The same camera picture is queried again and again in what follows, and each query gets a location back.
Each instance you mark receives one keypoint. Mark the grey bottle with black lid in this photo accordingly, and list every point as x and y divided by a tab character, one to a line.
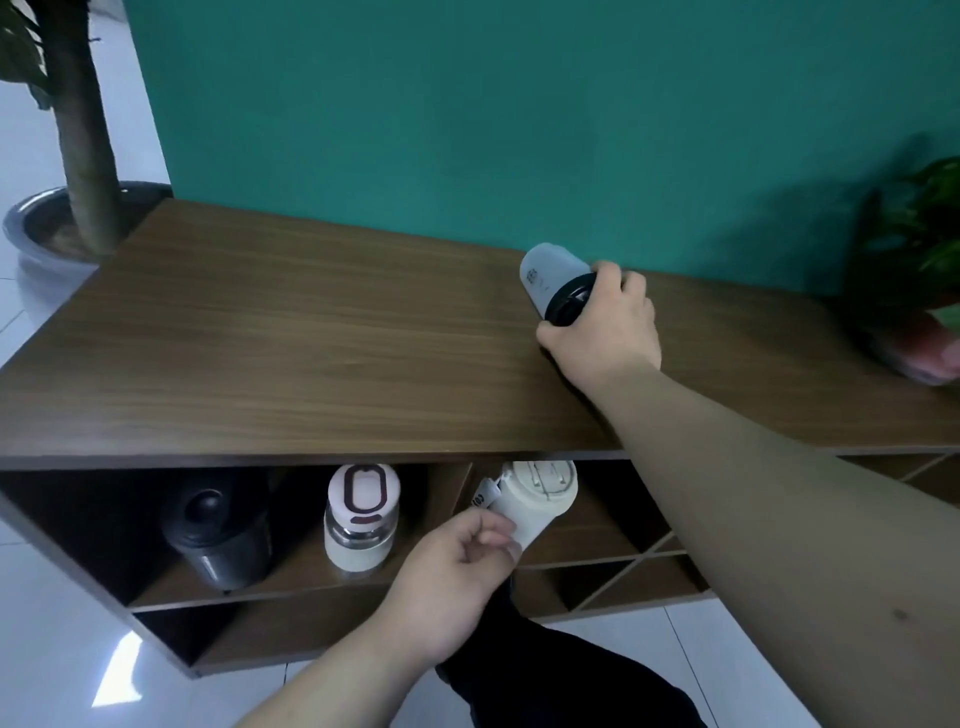
553	279

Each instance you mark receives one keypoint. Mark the tree with brown trunk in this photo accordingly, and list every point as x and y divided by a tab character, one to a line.
79	135

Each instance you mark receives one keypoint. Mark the person's right hand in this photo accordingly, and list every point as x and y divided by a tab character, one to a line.
611	337

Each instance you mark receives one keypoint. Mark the person's right forearm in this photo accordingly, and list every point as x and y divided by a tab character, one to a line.
787	540

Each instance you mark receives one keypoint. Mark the grey round planter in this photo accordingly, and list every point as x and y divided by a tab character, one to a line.
30	247

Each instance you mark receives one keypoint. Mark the person's left forearm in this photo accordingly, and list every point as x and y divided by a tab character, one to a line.
337	682

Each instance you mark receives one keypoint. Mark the green leafy plant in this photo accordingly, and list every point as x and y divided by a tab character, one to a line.
911	240

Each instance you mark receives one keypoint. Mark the person's right thumb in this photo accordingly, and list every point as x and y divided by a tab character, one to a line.
553	339

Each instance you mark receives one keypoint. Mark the pink plant pot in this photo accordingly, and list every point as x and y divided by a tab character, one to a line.
919	349

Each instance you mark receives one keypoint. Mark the person's dark trouser leg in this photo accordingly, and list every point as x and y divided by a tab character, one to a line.
555	675

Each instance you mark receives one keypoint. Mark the white bottle with ribbed lid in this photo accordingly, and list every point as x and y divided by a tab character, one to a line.
540	495

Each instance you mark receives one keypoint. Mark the person's right middle finger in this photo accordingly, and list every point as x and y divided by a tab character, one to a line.
634	285

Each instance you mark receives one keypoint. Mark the person's left hand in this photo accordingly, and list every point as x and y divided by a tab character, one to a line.
442	592

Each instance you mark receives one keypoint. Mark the brown wooden cabinet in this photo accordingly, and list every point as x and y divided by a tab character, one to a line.
285	345

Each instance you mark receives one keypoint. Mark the white paper tag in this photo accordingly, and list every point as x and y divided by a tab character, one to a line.
484	495

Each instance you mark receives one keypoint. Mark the person's left thumb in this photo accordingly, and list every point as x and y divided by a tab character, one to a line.
484	520

